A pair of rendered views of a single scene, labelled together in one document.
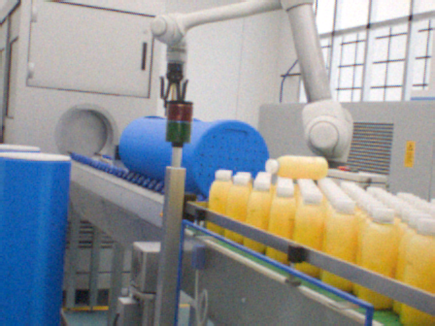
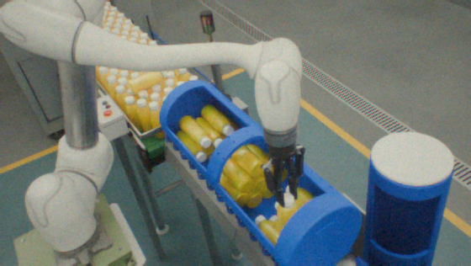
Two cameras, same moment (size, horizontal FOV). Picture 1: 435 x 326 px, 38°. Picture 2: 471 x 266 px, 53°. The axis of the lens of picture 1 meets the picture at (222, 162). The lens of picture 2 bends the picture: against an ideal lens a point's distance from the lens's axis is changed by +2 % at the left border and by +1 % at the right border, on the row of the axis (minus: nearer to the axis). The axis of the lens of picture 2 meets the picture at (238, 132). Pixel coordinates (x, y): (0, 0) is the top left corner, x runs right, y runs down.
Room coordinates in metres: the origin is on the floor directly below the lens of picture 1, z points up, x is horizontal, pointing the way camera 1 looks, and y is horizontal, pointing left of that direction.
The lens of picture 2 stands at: (3.65, 0.11, 2.25)
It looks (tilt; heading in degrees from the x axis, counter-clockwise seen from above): 40 degrees down; 178
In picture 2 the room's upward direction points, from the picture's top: 9 degrees counter-clockwise
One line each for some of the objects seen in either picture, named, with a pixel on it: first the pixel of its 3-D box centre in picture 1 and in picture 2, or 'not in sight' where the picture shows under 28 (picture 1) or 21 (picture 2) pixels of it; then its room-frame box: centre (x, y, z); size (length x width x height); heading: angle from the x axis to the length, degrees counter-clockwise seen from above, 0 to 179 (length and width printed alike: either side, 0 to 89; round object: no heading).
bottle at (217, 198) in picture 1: (219, 206); not in sight; (1.78, 0.00, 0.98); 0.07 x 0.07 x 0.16
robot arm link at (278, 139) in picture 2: (176, 56); (280, 130); (2.77, 0.24, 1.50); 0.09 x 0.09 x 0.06
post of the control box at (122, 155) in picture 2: not in sight; (140, 199); (1.94, -0.40, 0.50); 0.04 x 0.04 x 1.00; 25
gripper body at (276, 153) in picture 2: (174, 73); (282, 151); (2.77, 0.24, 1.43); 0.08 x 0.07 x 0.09; 115
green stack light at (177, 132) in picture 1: (178, 132); (208, 26); (1.50, 0.11, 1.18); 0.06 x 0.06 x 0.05
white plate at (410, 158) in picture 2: (35, 156); (411, 157); (2.50, 0.74, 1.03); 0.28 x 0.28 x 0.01
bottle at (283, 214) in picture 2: not in sight; (288, 219); (2.77, 0.24, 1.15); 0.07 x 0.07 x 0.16
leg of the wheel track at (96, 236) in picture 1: (94, 261); not in sight; (3.87, 0.74, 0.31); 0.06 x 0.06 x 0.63; 25
